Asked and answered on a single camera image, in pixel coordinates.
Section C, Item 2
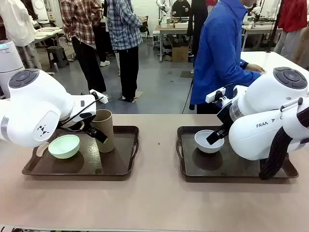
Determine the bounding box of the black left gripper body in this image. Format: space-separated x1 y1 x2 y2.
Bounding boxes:
81 120 101 138

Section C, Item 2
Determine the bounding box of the cluttered work table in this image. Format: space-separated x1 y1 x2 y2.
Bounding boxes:
33 26 65 46

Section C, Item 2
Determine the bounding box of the person in blue plaid shirt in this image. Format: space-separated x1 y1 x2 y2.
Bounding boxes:
106 0 143 102

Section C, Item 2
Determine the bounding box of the person in white shirt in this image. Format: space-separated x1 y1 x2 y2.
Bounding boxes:
0 0 43 71

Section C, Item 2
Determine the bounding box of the person's left hand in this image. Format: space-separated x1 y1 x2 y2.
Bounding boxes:
246 63 266 74

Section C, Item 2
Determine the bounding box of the grey work table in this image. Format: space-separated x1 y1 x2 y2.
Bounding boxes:
155 24 194 63

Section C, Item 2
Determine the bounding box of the dark plastic stool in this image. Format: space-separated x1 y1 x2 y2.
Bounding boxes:
46 45 70 69

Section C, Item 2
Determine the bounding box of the person in black clothes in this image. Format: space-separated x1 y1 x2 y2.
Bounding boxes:
187 0 209 68

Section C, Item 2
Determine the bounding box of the dark brown plastic tray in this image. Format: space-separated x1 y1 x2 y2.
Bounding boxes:
21 125 140 181
176 125 299 182

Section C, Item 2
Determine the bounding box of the white table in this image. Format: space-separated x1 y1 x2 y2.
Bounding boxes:
240 50 309 73

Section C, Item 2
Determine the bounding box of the person in red jacket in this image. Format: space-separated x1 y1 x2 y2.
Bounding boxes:
274 0 309 70

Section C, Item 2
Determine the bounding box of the pale green bowl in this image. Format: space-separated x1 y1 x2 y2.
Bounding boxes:
48 134 81 160

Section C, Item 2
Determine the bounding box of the white grey bowl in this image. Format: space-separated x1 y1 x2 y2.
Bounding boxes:
194 130 225 154

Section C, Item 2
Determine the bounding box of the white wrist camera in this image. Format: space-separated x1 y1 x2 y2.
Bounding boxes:
205 87 226 102
89 89 109 104

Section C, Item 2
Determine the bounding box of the white air purifier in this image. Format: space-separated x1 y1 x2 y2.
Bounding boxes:
0 40 25 99

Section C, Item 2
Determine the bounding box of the brown cup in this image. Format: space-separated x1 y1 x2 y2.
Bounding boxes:
91 109 114 154

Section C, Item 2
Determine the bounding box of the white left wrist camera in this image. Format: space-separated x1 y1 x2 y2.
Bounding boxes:
89 89 109 104

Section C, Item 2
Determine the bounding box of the person in red plaid shirt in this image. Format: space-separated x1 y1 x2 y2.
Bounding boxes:
59 0 107 94

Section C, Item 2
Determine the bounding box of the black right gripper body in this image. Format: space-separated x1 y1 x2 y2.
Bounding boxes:
216 106 233 133

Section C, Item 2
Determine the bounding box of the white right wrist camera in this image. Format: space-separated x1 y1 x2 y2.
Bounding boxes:
205 87 226 102

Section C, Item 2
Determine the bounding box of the cardboard box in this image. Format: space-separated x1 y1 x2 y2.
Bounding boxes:
171 45 190 63

